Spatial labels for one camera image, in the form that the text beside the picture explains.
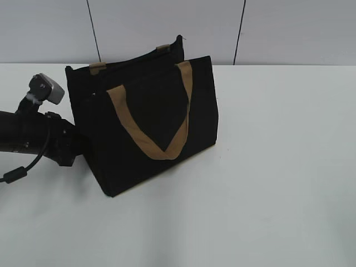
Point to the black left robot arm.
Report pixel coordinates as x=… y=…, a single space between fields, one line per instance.
x=24 y=134

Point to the black bag with tan handles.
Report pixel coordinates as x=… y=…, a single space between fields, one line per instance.
x=143 y=116

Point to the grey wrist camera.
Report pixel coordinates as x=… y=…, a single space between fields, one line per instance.
x=41 y=89

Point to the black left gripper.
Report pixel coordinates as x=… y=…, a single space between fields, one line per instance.
x=65 y=143

